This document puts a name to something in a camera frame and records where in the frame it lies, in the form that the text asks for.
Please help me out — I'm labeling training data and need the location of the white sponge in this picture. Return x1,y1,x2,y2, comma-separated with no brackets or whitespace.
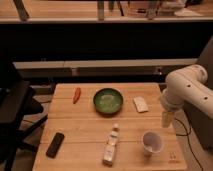
133,97,148,113

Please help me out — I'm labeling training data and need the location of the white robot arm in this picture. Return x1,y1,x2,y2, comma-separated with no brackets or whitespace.
159,65,213,128

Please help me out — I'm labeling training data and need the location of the green ceramic bowl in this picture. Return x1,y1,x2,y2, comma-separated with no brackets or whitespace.
93,88,123,116

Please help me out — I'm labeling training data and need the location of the white paper cup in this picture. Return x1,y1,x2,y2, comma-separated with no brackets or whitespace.
141,131,164,157

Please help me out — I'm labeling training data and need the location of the orange chili pepper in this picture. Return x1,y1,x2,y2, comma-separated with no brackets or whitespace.
73,87,81,104

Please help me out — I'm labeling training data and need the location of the black remote control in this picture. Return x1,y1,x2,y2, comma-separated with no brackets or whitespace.
46,132,65,158

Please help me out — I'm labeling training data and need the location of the black chair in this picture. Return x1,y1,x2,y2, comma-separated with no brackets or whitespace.
0,61,47,171

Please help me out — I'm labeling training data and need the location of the wooden shelf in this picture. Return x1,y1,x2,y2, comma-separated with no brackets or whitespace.
0,0,213,23

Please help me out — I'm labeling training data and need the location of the black cable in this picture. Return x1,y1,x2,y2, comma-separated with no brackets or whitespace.
174,117,205,171

